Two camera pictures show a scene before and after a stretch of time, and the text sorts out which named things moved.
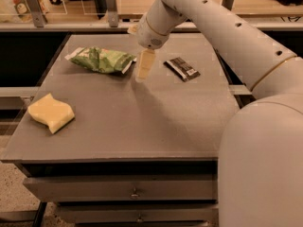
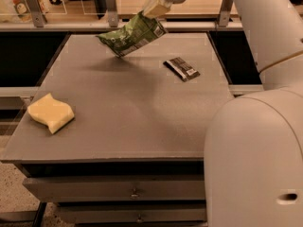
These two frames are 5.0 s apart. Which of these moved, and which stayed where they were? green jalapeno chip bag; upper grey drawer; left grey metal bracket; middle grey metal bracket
Moved: green jalapeno chip bag
Stayed: upper grey drawer; middle grey metal bracket; left grey metal bracket
